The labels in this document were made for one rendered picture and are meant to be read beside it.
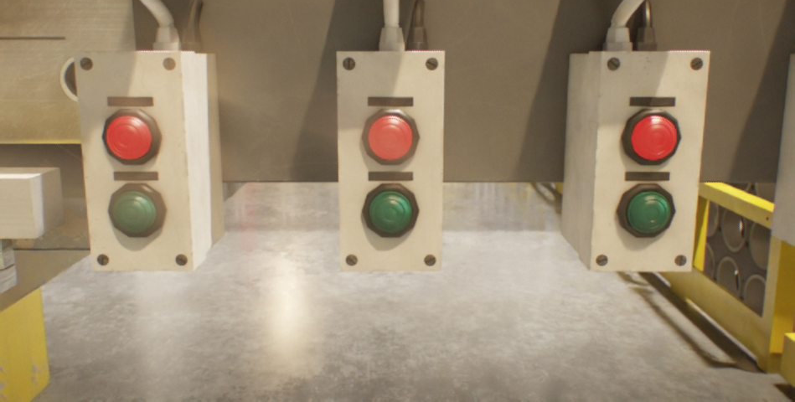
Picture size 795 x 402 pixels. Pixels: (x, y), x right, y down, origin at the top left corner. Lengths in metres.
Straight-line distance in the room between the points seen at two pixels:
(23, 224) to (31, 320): 1.17
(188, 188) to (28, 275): 0.60
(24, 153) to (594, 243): 0.50
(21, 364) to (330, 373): 0.68
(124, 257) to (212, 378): 1.24
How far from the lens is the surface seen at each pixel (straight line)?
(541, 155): 0.55
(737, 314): 2.01
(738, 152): 0.60
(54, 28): 0.63
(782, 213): 0.61
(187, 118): 0.47
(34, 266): 1.06
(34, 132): 0.65
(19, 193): 0.56
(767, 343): 1.89
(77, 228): 0.69
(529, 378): 1.70
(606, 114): 0.46
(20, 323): 1.70
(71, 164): 0.68
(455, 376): 1.68
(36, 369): 1.78
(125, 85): 0.48
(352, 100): 0.44
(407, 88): 0.44
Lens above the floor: 0.77
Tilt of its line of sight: 11 degrees down
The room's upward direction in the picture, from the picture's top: straight up
